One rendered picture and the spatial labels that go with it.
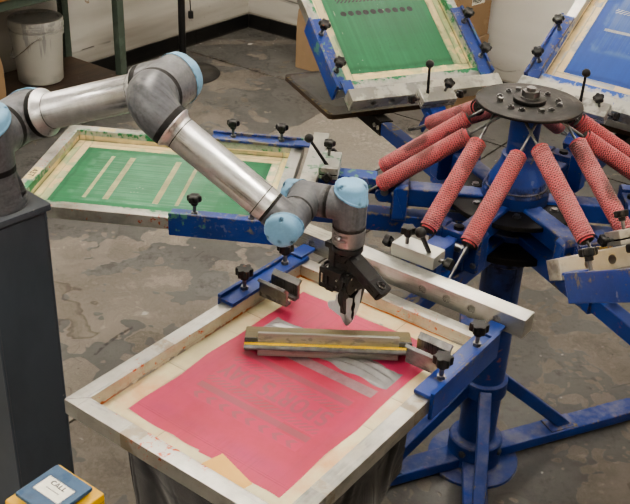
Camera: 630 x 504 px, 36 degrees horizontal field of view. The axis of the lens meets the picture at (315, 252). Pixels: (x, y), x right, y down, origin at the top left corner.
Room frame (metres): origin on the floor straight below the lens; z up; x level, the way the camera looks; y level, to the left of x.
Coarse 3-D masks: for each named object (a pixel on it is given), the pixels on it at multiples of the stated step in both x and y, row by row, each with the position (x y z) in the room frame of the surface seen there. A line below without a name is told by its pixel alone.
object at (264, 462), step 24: (384, 360) 1.81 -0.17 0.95; (336, 384) 1.71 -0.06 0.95; (360, 384) 1.71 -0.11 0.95; (360, 408) 1.63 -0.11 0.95; (240, 432) 1.54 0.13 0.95; (336, 432) 1.55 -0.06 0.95; (240, 456) 1.46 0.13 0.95; (264, 456) 1.47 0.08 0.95; (288, 456) 1.47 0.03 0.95; (312, 456) 1.47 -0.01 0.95; (264, 480) 1.40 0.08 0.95; (288, 480) 1.40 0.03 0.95
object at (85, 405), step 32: (192, 320) 1.88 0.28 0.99; (224, 320) 1.92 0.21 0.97; (416, 320) 1.95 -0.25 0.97; (448, 320) 1.93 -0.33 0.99; (160, 352) 1.75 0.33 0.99; (96, 384) 1.62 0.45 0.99; (128, 384) 1.67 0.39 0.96; (96, 416) 1.52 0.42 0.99; (416, 416) 1.59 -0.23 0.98; (128, 448) 1.46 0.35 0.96; (160, 448) 1.44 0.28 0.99; (384, 448) 1.49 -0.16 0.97; (192, 480) 1.36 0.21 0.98; (224, 480) 1.36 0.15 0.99; (320, 480) 1.37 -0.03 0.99; (352, 480) 1.40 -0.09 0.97
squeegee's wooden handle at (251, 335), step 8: (248, 328) 1.86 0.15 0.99; (256, 328) 1.86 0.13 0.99; (264, 328) 1.87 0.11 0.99; (272, 328) 1.87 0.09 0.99; (280, 328) 1.87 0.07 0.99; (288, 328) 1.87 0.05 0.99; (296, 328) 1.87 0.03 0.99; (304, 328) 1.88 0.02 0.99; (248, 336) 1.82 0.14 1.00; (256, 336) 1.82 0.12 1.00; (400, 336) 1.85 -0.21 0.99; (408, 336) 1.86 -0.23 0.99; (400, 344) 1.81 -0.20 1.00
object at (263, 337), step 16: (272, 336) 1.81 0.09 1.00; (288, 336) 1.81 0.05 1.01; (304, 336) 1.81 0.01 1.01; (320, 336) 1.81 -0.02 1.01; (336, 336) 1.81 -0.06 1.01; (352, 336) 1.82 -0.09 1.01; (368, 336) 1.82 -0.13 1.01; (384, 336) 1.82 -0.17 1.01; (272, 352) 1.80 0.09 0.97; (288, 352) 1.80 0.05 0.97; (304, 352) 1.80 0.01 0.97; (320, 352) 1.80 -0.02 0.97
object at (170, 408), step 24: (288, 312) 1.99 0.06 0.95; (312, 312) 1.99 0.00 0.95; (240, 336) 1.88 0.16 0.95; (216, 360) 1.78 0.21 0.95; (288, 360) 1.79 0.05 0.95; (312, 360) 1.79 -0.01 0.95; (168, 384) 1.68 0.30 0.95; (192, 384) 1.69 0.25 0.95; (144, 408) 1.60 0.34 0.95; (168, 408) 1.60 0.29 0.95; (192, 408) 1.60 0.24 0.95; (192, 432) 1.53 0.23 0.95; (216, 432) 1.53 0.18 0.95
